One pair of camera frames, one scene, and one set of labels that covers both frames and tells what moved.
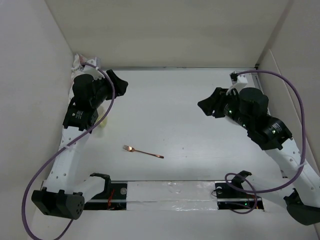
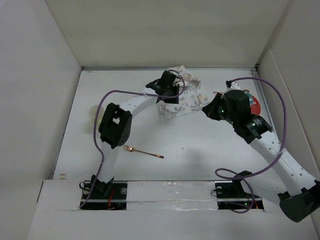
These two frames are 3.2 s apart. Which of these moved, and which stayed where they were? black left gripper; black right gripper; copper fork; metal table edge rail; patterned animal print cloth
Moved: patterned animal print cloth; black left gripper
Stayed: black right gripper; copper fork; metal table edge rail
